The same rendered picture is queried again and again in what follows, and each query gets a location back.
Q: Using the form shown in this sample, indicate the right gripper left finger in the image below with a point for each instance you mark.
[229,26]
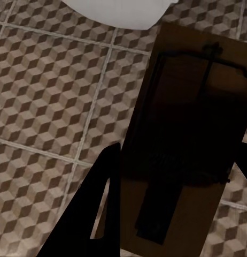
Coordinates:
[71,235]

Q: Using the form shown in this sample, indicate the toilet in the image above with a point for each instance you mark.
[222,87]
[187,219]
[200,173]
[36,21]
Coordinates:
[128,14]

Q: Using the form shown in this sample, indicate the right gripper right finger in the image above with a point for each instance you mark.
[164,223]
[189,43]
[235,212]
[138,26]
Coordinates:
[241,158]

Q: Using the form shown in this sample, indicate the mousetrap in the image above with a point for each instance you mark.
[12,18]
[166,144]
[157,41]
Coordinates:
[186,129]

